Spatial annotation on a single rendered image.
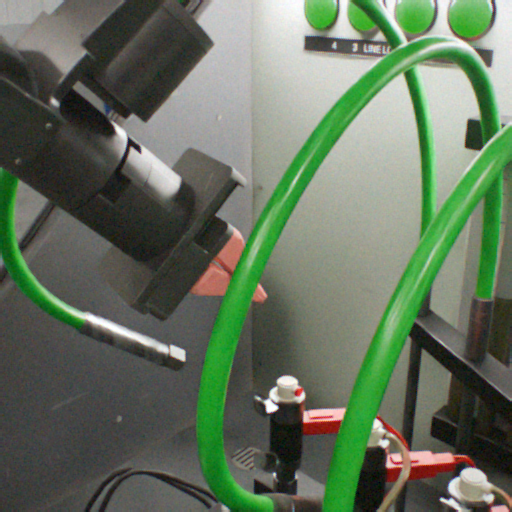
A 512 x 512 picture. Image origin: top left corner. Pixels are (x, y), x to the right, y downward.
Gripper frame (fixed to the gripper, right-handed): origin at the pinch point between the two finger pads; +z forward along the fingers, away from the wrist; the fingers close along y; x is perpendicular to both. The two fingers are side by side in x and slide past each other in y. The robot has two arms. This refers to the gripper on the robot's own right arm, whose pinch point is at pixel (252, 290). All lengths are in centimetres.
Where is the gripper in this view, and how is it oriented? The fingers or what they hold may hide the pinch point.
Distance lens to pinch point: 47.7
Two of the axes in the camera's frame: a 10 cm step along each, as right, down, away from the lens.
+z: 6.2, 5.1, 6.0
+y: 6.0, -8.0, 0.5
